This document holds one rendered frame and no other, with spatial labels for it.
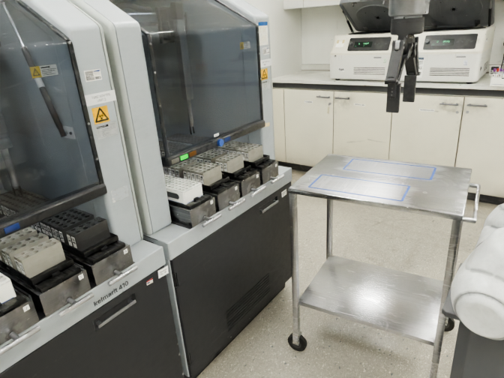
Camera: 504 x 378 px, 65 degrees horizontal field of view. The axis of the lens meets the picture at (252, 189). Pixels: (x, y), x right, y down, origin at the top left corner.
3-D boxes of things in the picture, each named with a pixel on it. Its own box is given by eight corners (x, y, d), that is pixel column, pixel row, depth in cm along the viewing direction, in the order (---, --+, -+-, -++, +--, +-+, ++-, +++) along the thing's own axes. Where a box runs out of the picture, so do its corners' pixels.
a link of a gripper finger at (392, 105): (401, 83, 95) (400, 83, 94) (399, 112, 97) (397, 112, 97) (388, 82, 96) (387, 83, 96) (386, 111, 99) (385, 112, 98)
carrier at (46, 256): (62, 257, 116) (57, 239, 113) (67, 259, 114) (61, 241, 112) (22, 277, 107) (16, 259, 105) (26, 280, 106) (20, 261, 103)
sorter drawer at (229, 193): (112, 182, 194) (108, 165, 191) (134, 173, 204) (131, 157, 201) (227, 214, 154) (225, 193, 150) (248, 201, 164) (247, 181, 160)
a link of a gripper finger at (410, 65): (397, 46, 98) (399, 41, 99) (403, 76, 107) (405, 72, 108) (414, 45, 96) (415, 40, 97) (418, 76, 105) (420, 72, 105)
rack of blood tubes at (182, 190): (133, 193, 162) (130, 178, 160) (152, 184, 170) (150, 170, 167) (185, 208, 146) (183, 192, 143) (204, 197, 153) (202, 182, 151)
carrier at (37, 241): (50, 251, 119) (45, 233, 117) (54, 253, 118) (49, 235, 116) (10, 270, 111) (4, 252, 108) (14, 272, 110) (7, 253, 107)
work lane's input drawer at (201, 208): (84, 193, 183) (79, 175, 180) (109, 183, 193) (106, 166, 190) (201, 231, 142) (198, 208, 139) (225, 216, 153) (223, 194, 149)
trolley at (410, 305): (286, 349, 185) (280, 187, 153) (322, 292, 221) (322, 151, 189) (444, 407, 153) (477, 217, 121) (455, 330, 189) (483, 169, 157)
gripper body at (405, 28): (419, 16, 89) (415, 59, 93) (429, 15, 96) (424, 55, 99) (386, 18, 94) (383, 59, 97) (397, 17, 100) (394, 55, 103)
